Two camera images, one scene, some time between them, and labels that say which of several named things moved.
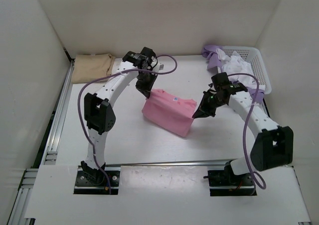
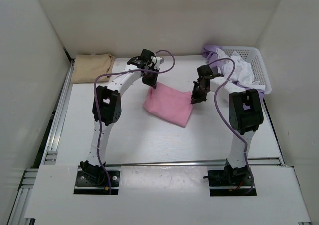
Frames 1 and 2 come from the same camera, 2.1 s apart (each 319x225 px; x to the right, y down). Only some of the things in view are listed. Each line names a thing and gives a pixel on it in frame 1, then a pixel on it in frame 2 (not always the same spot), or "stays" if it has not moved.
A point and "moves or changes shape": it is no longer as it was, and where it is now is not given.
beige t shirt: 88,67 stays
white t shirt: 235,63 stays
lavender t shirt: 214,61 stays
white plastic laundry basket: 253,56 stays
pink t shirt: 173,114 moves or changes shape
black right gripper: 199,113 -> 196,98
